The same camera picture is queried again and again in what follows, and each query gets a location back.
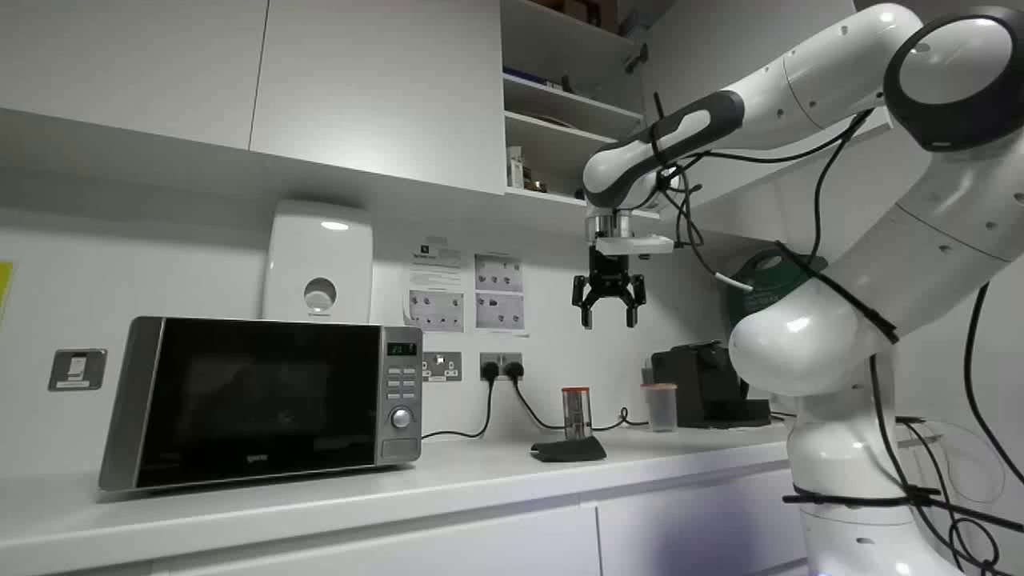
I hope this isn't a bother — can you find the black microwave power cable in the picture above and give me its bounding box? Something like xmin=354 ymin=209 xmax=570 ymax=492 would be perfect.
xmin=423 ymin=366 xmax=502 ymax=442

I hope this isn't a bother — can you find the black coffee machine power cable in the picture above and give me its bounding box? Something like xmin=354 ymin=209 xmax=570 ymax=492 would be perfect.
xmin=509 ymin=366 xmax=655 ymax=436

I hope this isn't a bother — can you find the translucent plastic cup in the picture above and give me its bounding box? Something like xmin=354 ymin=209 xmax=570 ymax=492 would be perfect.
xmin=643 ymin=381 xmax=681 ymax=436

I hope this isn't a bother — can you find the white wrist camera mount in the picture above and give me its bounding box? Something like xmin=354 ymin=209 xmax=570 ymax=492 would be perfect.
xmin=592 ymin=209 xmax=677 ymax=258

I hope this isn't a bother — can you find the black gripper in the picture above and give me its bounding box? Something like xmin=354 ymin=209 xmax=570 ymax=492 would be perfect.
xmin=570 ymin=244 xmax=650 ymax=331

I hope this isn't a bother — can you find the black strap on robot base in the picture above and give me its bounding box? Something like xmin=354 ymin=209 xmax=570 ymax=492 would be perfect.
xmin=782 ymin=482 xmax=1024 ymax=537

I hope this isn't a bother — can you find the white notice with socket photo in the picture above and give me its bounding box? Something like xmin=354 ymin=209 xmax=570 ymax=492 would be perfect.
xmin=474 ymin=290 xmax=527 ymax=331
xmin=474 ymin=254 xmax=527 ymax=295
xmin=407 ymin=284 xmax=468 ymax=334

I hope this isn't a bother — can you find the chrome double switch plate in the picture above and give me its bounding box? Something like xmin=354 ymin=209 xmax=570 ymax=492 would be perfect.
xmin=423 ymin=349 xmax=465 ymax=383

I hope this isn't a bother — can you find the open white shelf cabinet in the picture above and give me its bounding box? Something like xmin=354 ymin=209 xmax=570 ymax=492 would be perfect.
xmin=500 ymin=0 xmax=672 ymax=209

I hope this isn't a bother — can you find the chrome double wall socket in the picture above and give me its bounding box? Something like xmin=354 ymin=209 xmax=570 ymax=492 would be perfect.
xmin=477 ymin=349 xmax=527 ymax=386

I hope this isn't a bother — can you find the white wall water heater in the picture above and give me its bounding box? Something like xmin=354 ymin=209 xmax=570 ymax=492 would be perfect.
xmin=259 ymin=202 xmax=378 ymax=326

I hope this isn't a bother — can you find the white base cabinet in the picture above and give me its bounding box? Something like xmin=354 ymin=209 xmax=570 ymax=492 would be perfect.
xmin=105 ymin=462 xmax=817 ymax=576

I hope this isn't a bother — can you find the chrome single switch plate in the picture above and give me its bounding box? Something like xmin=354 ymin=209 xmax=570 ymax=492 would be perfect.
xmin=45 ymin=347 xmax=110 ymax=395

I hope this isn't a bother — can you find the black coffee machine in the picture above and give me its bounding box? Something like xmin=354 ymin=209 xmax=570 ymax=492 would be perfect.
xmin=650 ymin=338 xmax=773 ymax=431

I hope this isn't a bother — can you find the white wall cabinet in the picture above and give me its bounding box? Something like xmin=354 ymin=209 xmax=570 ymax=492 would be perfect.
xmin=0 ymin=0 xmax=509 ymax=197

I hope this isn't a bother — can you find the dark green cloth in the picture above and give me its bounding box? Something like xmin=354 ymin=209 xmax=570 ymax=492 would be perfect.
xmin=527 ymin=431 xmax=609 ymax=463

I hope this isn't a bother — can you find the metal can with red band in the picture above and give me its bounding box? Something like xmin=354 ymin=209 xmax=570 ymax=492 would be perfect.
xmin=559 ymin=383 xmax=592 ymax=442

